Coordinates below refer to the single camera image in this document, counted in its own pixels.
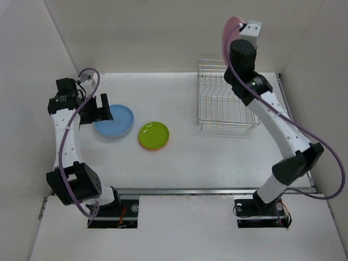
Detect light blue plate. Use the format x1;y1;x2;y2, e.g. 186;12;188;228
102;127;135;140

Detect pink plate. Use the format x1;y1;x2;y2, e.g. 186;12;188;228
222;16;247;66

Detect orange plate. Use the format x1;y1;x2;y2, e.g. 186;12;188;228
139;142;167;151

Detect green plate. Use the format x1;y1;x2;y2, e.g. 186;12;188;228
138;121;170;146

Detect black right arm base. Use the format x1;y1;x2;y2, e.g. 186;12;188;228
233;198;293;228

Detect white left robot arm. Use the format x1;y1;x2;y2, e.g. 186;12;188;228
46;78;122;216

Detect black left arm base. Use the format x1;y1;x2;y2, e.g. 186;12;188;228
88;197;139;229

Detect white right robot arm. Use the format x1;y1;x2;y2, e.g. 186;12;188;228
224;40;324;214

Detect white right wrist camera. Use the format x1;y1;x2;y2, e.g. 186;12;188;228
238;21;263;49

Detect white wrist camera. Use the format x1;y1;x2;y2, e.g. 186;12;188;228
78;72;96;89
238;21;263;49

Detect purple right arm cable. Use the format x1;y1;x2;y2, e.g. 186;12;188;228
225;23;346;228

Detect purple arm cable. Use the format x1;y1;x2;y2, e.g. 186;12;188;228
58;67;101;226
225;23;346;228

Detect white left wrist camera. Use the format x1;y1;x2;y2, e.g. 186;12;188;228
78;72;96;89

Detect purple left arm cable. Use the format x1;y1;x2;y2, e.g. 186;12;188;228
58;67;101;226

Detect silver wire dish rack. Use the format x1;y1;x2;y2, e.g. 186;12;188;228
197;59;260;132

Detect aluminium table rail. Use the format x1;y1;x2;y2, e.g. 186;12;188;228
53;73;318;196

